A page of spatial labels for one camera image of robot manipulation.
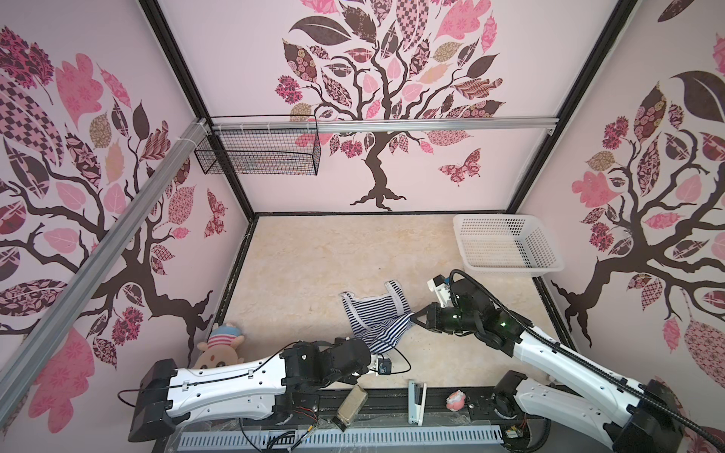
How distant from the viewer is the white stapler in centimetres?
71

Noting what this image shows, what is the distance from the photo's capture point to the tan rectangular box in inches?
27.9

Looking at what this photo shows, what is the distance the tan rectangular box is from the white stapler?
0.12 metres
